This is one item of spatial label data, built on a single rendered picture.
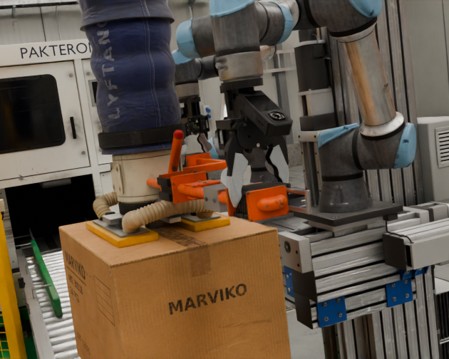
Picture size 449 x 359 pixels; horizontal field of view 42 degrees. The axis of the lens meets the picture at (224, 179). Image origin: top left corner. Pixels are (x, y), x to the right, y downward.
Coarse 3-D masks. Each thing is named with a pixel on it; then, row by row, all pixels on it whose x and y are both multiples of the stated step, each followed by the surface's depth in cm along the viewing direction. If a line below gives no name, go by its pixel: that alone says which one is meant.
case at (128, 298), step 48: (96, 240) 146; (192, 240) 134; (240, 240) 132; (96, 288) 136; (144, 288) 123; (192, 288) 128; (240, 288) 133; (96, 336) 146; (144, 336) 124; (192, 336) 128; (240, 336) 134; (288, 336) 139
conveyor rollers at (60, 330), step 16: (32, 256) 391; (48, 256) 385; (32, 272) 348; (64, 272) 337; (64, 288) 302; (48, 304) 281; (64, 304) 276; (48, 320) 256; (64, 320) 258; (64, 336) 233; (64, 352) 216
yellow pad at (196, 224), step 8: (184, 216) 153; (192, 216) 151; (216, 216) 147; (176, 224) 153; (184, 224) 147; (192, 224) 143; (200, 224) 142; (208, 224) 143; (216, 224) 144; (224, 224) 145
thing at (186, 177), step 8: (160, 176) 132; (168, 176) 133; (176, 176) 126; (184, 176) 127; (192, 176) 127; (200, 176) 128; (160, 184) 130; (168, 184) 126; (176, 184) 126; (160, 192) 131; (168, 192) 128; (176, 192) 126; (168, 200) 127; (176, 200) 126; (184, 200) 127
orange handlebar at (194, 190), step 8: (200, 160) 184; (208, 160) 179; (216, 160) 174; (224, 160) 170; (184, 168) 161; (192, 168) 162; (200, 168) 163; (208, 168) 164; (216, 168) 166; (224, 168) 167; (152, 184) 141; (184, 184) 124; (192, 184) 119; (200, 184) 118; (208, 184) 119; (184, 192) 123; (192, 192) 118; (200, 192) 115; (224, 192) 106; (224, 200) 105; (264, 200) 94; (272, 200) 94; (280, 200) 95; (264, 208) 94; (272, 208) 94; (280, 208) 95
